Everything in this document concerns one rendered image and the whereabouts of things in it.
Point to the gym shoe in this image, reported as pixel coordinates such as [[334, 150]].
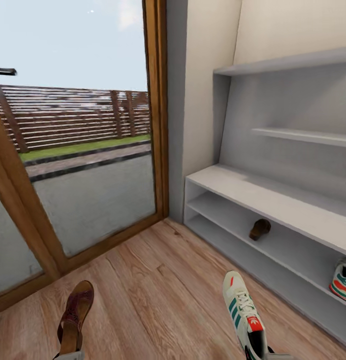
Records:
[[247, 323], [338, 284]]

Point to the sandal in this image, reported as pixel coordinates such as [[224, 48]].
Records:
[[262, 226], [79, 303]]

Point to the door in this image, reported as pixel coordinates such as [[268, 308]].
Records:
[[83, 134]]

